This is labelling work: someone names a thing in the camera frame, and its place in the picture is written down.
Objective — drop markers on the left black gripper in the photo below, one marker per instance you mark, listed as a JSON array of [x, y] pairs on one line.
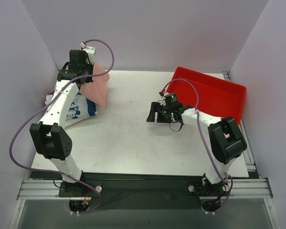
[[86, 66]]

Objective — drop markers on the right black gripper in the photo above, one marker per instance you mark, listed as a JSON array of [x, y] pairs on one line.
[[159, 114]]

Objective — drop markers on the pink t shirt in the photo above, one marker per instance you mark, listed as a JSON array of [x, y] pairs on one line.
[[96, 91]]

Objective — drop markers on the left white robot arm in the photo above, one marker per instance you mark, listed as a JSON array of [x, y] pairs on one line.
[[48, 135]]

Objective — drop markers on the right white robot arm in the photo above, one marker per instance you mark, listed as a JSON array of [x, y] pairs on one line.
[[222, 138]]

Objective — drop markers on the folded blue printed t shirt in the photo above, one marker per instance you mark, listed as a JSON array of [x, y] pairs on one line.
[[85, 107]]

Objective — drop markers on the folded white t shirt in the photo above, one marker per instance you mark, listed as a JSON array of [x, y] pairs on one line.
[[74, 119]]

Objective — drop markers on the red plastic bin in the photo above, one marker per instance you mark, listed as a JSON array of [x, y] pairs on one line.
[[217, 97]]

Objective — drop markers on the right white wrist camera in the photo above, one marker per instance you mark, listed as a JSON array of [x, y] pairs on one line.
[[167, 97]]

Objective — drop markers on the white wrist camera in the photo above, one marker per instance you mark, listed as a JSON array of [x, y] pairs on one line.
[[89, 50], [167, 97]]

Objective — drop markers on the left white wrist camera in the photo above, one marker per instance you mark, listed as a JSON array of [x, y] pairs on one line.
[[89, 50]]

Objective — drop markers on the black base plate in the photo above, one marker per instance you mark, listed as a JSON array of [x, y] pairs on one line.
[[144, 192]]

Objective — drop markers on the right aluminium frame rail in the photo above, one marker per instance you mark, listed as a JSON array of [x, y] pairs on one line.
[[248, 155]]

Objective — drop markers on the aluminium frame rail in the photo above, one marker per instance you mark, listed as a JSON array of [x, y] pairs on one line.
[[248, 155], [38, 190]]

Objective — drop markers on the front aluminium frame rail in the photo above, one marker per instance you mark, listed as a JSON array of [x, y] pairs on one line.
[[38, 190]]

